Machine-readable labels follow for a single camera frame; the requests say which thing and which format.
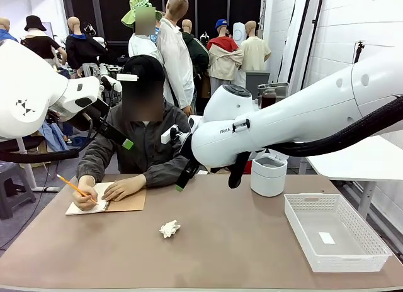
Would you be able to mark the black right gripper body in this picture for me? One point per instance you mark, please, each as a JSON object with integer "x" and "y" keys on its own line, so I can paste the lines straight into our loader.
{"x": 188, "y": 160}

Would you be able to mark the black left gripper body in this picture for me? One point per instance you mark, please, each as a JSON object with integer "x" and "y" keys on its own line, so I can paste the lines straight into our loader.
{"x": 89, "y": 115}

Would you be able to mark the white paper ball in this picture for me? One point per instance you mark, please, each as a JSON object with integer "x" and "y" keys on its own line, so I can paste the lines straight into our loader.
{"x": 170, "y": 229}

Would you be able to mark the spiral notebook brown cover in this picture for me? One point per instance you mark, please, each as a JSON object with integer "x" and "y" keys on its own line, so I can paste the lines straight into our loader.
{"x": 132, "y": 204}

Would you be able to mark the yellow pencil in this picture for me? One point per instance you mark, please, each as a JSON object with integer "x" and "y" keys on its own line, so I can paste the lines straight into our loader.
{"x": 70, "y": 185}

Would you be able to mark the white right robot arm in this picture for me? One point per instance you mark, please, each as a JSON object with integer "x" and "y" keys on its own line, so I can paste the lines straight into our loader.
{"x": 299, "y": 122}

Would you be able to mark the person's left forearm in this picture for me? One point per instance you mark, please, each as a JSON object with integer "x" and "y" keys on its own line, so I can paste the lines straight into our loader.
{"x": 163, "y": 175}

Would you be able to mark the person's right forearm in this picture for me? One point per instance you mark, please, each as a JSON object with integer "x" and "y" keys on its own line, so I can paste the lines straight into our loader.
{"x": 91, "y": 163}

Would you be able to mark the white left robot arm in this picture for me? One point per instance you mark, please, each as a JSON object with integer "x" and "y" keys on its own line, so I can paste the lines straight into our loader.
{"x": 25, "y": 84}

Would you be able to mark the person's left hand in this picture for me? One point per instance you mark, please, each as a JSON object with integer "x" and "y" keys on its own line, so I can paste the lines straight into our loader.
{"x": 126, "y": 186}

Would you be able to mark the person's right hand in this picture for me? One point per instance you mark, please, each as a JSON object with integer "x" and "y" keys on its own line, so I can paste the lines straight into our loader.
{"x": 83, "y": 197}

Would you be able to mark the small white card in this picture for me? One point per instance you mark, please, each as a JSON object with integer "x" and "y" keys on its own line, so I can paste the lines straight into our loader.
{"x": 203, "y": 172}

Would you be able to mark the seated person gray jacket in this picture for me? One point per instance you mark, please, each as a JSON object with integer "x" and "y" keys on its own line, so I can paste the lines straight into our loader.
{"x": 148, "y": 147}

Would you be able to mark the blue cloth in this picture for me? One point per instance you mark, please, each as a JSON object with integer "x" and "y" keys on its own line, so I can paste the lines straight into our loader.
{"x": 53, "y": 136}

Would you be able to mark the mannequin black hoodie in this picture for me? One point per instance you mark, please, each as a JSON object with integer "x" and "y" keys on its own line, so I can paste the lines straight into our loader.
{"x": 82, "y": 49}

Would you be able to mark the black office chair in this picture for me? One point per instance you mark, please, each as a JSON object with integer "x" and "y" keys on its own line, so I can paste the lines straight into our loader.
{"x": 28, "y": 143}

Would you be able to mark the black cap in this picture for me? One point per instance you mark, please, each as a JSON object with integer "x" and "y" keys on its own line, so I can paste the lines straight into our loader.
{"x": 145, "y": 65}

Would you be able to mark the white desk metal legs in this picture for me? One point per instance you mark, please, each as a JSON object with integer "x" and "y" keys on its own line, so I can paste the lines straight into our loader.
{"x": 26, "y": 166}

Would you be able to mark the white lidded trash bin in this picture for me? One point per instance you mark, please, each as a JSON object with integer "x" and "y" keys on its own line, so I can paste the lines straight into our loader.
{"x": 267, "y": 182}

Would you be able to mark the mannequin black bucket hat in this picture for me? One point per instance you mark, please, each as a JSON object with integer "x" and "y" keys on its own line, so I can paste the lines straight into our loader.
{"x": 41, "y": 46}

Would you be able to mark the mannequin green checked hat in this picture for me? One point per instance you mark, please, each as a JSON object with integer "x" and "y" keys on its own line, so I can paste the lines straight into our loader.
{"x": 141, "y": 48}

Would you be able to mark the tall mannequin white coat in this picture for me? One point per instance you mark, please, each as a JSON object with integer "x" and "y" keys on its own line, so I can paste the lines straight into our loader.
{"x": 176, "y": 62}

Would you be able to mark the gray plastic stool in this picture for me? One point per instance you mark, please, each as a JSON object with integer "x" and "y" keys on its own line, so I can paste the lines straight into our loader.
{"x": 12, "y": 170}

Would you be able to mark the gray cabinet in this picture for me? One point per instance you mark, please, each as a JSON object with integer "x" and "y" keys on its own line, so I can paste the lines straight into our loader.
{"x": 252, "y": 84}

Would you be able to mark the glass jar brown liquid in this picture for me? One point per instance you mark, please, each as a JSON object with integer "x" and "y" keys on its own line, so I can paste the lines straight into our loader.
{"x": 268, "y": 100}

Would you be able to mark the mannequin blue cap red jacket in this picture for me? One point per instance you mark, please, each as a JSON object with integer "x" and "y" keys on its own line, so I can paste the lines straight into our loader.
{"x": 223, "y": 62}

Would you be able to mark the mannequin dark green jacket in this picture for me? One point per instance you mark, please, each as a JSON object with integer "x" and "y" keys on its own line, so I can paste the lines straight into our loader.
{"x": 198, "y": 53}

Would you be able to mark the mannequin blue white top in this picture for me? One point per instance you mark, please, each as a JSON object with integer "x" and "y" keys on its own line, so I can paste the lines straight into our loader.
{"x": 6, "y": 35}

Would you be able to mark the metal tray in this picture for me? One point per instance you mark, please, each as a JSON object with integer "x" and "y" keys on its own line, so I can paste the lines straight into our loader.
{"x": 280, "y": 87}

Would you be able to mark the mannequin cream shirt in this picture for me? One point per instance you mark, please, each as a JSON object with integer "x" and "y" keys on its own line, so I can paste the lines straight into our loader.
{"x": 255, "y": 53}

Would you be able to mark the white torso form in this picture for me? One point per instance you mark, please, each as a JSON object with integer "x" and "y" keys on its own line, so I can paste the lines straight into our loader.
{"x": 239, "y": 34}

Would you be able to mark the white rectangular label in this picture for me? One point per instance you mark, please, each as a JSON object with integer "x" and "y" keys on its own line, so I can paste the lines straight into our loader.
{"x": 326, "y": 238}

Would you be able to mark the large white side table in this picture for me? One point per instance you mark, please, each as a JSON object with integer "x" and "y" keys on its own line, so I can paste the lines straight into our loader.
{"x": 362, "y": 166}

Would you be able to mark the white perforated plastic basket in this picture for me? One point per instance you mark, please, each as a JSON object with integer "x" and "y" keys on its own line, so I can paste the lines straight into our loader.
{"x": 346, "y": 254}

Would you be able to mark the black tripod pole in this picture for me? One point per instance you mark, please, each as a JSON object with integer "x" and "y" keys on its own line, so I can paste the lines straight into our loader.
{"x": 358, "y": 53}

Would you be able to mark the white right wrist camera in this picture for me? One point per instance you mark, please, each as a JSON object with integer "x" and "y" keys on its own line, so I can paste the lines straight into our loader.
{"x": 168, "y": 136}

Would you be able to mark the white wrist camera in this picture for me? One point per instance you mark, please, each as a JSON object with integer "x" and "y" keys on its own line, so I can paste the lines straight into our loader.
{"x": 115, "y": 84}
{"x": 168, "y": 136}

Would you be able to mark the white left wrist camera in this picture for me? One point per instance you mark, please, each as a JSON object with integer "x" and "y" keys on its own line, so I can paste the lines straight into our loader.
{"x": 115, "y": 84}

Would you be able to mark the black wall pipe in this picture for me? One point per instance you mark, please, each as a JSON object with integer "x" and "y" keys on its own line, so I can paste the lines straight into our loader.
{"x": 303, "y": 49}
{"x": 315, "y": 37}

